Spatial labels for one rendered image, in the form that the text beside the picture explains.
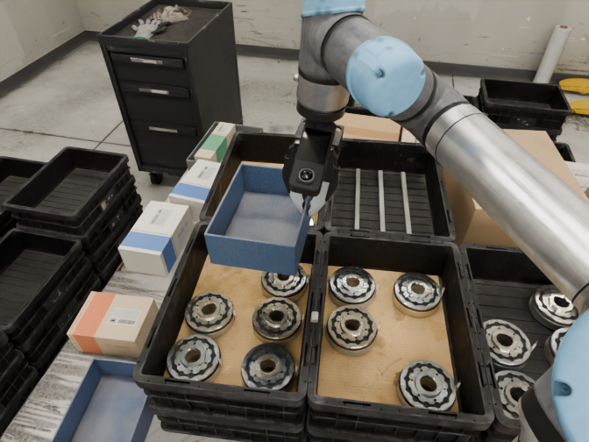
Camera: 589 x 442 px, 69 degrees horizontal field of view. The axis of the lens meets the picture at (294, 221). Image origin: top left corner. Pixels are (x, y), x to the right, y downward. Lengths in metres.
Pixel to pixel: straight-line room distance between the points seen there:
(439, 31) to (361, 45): 3.54
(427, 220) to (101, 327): 0.85
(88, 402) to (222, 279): 0.38
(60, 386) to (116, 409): 0.15
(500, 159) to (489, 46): 3.62
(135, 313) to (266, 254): 0.48
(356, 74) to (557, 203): 0.24
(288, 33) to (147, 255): 3.22
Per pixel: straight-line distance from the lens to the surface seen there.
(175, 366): 0.89
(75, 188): 2.02
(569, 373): 0.29
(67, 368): 1.16
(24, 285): 1.86
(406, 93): 0.49
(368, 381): 0.89
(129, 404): 1.06
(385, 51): 0.48
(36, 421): 1.12
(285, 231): 0.78
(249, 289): 1.00
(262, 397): 0.76
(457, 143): 0.53
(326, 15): 0.55
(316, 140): 0.62
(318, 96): 0.60
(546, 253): 0.47
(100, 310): 1.13
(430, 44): 4.05
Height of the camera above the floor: 1.62
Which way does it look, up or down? 43 degrees down
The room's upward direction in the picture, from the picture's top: straight up
